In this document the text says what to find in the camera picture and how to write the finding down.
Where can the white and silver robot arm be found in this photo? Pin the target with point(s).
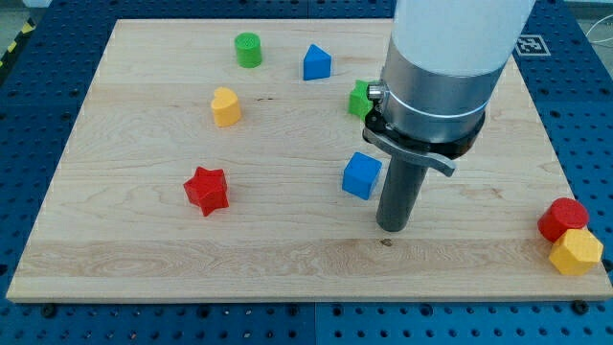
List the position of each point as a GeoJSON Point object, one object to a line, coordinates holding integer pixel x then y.
{"type": "Point", "coordinates": [443, 62]}

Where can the blue cube block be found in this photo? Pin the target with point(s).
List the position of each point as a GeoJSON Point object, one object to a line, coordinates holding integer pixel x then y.
{"type": "Point", "coordinates": [360, 175]}

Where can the green star block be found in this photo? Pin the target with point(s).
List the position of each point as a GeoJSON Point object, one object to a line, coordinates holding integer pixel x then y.
{"type": "Point", "coordinates": [359, 105]}

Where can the light wooden board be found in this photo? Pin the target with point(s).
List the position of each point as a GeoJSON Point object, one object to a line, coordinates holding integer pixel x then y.
{"type": "Point", "coordinates": [116, 225]}

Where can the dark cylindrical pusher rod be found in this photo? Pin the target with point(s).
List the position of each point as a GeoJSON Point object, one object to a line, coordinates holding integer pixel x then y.
{"type": "Point", "coordinates": [399, 194]}

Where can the red star block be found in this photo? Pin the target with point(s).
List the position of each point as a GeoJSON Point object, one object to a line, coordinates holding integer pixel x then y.
{"type": "Point", "coordinates": [207, 189]}

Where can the yellow heart block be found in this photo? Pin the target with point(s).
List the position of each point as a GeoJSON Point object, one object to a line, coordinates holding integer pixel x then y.
{"type": "Point", "coordinates": [225, 106]}

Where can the blue triangular prism block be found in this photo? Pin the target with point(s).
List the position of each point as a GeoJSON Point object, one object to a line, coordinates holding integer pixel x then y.
{"type": "Point", "coordinates": [316, 64]}

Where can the black clamp with metal lever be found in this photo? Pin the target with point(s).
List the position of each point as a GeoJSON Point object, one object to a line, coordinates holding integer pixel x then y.
{"type": "Point", "coordinates": [437, 156]}

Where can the green cylinder block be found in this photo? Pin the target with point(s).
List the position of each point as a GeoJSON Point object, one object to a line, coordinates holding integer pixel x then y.
{"type": "Point", "coordinates": [248, 50]}

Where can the white fiducial marker tag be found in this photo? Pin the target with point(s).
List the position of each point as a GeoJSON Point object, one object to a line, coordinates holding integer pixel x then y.
{"type": "Point", "coordinates": [531, 45]}

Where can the red cylinder block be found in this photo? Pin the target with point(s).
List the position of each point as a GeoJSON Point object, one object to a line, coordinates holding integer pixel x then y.
{"type": "Point", "coordinates": [564, 213]}

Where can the yellow hexagon block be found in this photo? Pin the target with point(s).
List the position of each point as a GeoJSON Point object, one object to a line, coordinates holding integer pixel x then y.
{"type": "Point", "coordinates": [576, 252]}

